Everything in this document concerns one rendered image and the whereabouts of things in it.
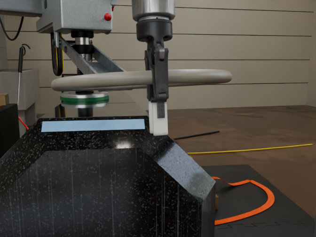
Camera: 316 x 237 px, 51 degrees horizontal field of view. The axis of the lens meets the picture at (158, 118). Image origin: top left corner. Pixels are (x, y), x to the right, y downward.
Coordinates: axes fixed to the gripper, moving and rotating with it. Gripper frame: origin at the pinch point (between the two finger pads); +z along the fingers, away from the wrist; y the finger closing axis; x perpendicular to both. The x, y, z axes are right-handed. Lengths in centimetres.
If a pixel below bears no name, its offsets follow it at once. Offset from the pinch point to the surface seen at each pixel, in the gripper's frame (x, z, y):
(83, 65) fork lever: 16, -17, 61
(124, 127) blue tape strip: 3.9, 4.7, 33.9
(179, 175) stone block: -12.7, 20.7, 31.2
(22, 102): 94, -2, 351
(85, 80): 14.6, -8.7, 4.0
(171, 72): -3.1, -9.5, -1.1
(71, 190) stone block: 20.8, 22.4, 31.7
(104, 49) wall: -17, -94, 566
